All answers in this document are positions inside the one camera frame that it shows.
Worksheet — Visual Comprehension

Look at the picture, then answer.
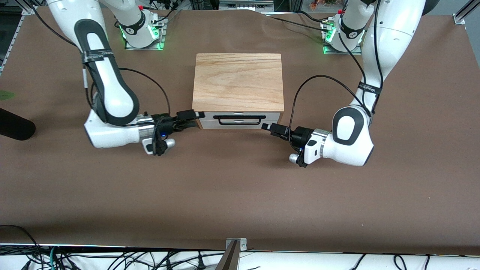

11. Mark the black velcro strap right arm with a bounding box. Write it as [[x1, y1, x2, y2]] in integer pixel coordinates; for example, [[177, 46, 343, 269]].
[[82, 50, 115, 63]]

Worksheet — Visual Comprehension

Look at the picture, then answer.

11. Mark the wooden drawer cabinet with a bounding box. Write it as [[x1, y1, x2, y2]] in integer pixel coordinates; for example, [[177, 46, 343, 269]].
[[192, 53, 285, 131]]

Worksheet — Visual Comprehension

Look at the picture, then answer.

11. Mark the grey metal rack frame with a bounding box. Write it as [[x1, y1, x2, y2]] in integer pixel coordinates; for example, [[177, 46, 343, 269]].
[[219, 0, 275, 12]]

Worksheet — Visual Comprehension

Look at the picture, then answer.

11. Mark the black cylindrical foam object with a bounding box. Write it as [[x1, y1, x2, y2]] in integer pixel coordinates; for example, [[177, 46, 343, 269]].
[[0, 108, 37, 141]]

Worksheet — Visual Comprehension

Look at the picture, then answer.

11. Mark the black velcro strap left arm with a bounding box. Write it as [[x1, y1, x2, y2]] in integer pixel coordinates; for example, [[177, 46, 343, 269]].
[[358, 82, 382, 95]]

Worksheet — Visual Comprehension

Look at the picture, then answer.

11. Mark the black velcro strap arm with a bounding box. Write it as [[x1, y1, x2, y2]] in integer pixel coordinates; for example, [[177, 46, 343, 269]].
[[358, 82, 382, 95], [82, 50, 115, 63]]

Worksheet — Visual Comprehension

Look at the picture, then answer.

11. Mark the aluminium profile rail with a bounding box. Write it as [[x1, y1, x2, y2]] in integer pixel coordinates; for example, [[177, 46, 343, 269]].
[[0, 0, 38, 74], [453, 0, 480, 26]]

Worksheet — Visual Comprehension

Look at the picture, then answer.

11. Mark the white lower drawer front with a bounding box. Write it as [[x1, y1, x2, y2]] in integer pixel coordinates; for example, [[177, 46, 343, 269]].
[[199, 120, 279, 130]]

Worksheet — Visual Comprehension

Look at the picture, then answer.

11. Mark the brown camera mount bar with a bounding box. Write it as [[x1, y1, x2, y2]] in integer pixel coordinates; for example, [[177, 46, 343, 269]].
[[215, 240, 239, 270]]

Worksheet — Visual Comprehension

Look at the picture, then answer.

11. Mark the small metal bracket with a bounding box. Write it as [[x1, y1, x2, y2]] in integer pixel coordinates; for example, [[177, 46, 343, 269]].
[[226, 238, 248, 251]]

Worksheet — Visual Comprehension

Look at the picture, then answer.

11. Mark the wooden drawer with white front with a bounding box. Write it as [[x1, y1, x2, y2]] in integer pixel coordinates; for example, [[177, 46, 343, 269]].
[[196, 111, 281, 122]]

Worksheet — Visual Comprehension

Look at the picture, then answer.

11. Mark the brown table cover sheet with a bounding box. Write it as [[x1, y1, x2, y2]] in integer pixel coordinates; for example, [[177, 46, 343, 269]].
[[0, 6, 480, 256]]

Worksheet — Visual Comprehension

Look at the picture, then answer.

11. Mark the black looped floor cable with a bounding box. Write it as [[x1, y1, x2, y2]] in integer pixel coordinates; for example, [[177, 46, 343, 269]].
[[0, 224, 42, 270]]

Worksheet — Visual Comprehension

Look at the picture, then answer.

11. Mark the black cable on table cover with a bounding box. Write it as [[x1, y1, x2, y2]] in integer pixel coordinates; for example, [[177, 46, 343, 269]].
[[264, 10, 331, 33]]

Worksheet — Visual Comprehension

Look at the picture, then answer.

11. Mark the black metal drawer handle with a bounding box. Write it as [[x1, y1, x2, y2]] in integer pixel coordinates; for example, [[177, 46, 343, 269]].
[[213, 115, 266, 126]]

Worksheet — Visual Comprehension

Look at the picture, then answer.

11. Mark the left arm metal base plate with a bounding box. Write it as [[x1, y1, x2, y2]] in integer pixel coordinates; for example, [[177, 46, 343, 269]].
[[323, 42, 363, 56]]

